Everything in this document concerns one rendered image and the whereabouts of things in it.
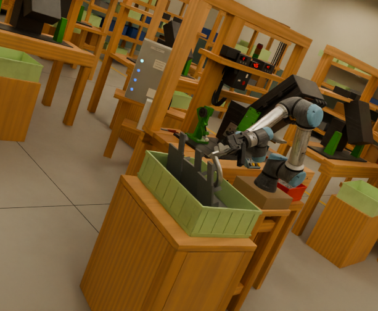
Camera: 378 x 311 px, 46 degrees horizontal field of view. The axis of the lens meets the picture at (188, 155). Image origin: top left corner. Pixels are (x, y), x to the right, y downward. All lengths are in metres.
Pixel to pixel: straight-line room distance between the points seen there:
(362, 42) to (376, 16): 0.72
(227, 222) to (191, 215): 0.21
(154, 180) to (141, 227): 0.28
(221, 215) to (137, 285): 0.56
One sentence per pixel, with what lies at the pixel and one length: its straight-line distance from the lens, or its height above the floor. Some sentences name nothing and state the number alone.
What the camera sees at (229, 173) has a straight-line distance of 3.11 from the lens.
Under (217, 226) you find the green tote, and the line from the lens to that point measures 2.26.
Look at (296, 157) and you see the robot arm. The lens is 2.71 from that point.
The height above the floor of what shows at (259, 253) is 0.50.
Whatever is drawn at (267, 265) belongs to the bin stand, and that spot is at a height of 0.23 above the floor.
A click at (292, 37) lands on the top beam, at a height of 1.88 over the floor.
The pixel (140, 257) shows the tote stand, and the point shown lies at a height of 0.56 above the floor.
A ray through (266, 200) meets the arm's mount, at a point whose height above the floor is 0.92.
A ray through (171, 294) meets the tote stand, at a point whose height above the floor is 0.51.
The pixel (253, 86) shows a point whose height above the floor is 0.85.
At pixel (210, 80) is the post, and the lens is 3.49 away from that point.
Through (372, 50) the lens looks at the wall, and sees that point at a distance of 13.01.
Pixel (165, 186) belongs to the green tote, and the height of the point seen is 0.89.
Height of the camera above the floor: 1.74
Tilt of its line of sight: 16 degrees down
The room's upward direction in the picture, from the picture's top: 23 degrees clockwise
